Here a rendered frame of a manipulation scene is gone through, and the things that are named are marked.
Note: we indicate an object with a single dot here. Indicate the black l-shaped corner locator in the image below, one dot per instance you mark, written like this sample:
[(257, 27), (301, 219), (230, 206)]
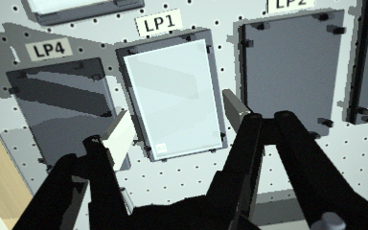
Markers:
[(86, 12)]

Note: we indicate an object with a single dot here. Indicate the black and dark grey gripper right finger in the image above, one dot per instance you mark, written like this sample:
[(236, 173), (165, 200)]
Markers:
[(327, 200)]

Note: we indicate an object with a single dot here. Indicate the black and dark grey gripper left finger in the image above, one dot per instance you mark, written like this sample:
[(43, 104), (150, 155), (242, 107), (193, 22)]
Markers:
[(57, 202)]

